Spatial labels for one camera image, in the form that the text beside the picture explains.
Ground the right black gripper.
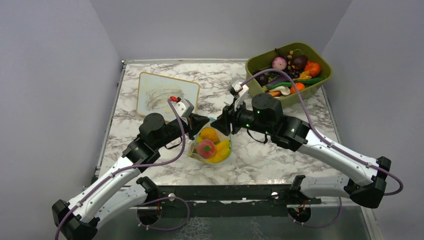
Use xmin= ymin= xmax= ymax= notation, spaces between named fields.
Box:
xmin=211 ymin=97 xmax=274 ymax=136

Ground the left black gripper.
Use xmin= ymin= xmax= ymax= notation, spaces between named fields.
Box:
xmin=154 ymin=112 xmax=210 ymax=150

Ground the yellow orange mango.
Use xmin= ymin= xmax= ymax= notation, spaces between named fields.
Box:
xmin=198 ymin=127 xmax=220 ymax=144

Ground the clear zip top bag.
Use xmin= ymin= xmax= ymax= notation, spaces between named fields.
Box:
xmin=188 ymin=117 xmax=232 ymax=165

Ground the yellow banana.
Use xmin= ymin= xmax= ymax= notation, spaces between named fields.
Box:
xmin=215 ymin=139 xmax=231 ymax=153
xmin=206 ymin=149 xmax=231 ymax=164

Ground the pink peach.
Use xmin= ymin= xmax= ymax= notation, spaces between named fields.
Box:
xmin=195 ymin=139 xmax=216 ymax=159

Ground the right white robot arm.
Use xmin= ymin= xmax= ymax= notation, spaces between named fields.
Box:
xmin=211 ymin=93 xmax=391 ymax=209

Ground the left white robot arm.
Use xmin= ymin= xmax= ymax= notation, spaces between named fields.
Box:
xmin=52 ymin=113 xmax=210 ymax=240

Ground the dark plum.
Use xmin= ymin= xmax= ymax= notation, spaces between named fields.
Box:
xmin=255 ymin=73 xmax=269 ymax=87

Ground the orange carrot slice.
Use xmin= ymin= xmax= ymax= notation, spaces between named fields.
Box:
xmin=268 ymin=91 xmax=282 ymax=98

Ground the white mushroom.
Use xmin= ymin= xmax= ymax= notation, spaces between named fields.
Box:
xmin=268 ymin=86 xmax=290 ymax=96

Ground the green chili pepper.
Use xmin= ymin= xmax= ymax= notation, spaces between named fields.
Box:
xmin=266 ymin=82 xmax=293 ymax=90

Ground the purple eggplant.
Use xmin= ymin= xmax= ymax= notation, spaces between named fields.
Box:
xmin=268 ymin=75 xmax=291 ymax=85

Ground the pink purple onion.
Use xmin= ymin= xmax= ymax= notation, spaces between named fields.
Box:
xmin=271 ymin=56 xmax=288 ymax=71

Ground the orange tangerine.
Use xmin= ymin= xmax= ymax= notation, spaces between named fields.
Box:
xmin=290 ymin=82 xmax=306 ymax=94

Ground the dark purple avocado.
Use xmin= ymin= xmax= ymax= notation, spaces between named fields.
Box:
xmin=290 ymin=54 xmax=309 ymax=70

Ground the bumpy orange fruit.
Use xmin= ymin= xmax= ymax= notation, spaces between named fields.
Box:
xmin=304 ymin=60 xmax=321 ymax=78

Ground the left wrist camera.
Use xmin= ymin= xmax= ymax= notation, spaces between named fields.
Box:
xmin=169 ymin=96 xmax=195 ymax=125

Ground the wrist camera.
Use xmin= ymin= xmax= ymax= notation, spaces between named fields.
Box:
xmin=229 ymin=81 xmax=249 ymax=111
xmin=169 ymin=96 xmax=195 ymax=125

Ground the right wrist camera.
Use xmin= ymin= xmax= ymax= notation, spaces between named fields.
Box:
xmin=229 ymin=81 xmax=249 ymax=111

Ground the small whiteboard yellow frame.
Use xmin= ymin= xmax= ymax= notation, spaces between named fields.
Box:
xmin=136 ymin=72 xmax=201 ymax=122

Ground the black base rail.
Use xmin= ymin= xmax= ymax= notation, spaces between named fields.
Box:
xmin=136 ymin=184 xmax=321 ymax=220

